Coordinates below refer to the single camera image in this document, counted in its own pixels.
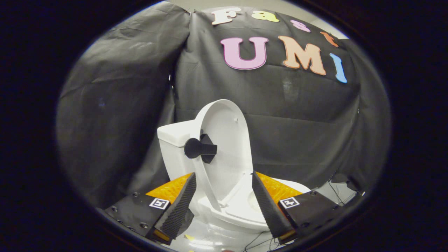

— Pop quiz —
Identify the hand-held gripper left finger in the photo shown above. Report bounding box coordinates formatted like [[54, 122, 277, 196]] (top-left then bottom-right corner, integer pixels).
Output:
[[104, 171, 197, 245]]

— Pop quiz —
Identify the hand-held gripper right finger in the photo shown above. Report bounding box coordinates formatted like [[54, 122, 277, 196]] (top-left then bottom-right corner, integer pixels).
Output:
[[251, 171, 351, 245]]

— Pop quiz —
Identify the black lid handle knob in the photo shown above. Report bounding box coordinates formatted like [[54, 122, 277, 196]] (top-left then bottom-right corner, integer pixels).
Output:
[[184, 133, 218, 164]]

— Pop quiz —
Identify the white toilet lid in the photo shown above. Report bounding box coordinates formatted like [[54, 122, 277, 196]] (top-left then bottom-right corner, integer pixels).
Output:
[[190, 99, 254, 212]]

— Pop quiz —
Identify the black backdrop cloth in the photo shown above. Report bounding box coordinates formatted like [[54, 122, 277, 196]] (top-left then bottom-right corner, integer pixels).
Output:
[[56, 2, 392, 209]]

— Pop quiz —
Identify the tangle of floor cables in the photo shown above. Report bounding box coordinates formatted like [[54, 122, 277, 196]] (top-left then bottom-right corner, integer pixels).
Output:
[[243, 178, 365, 252]]

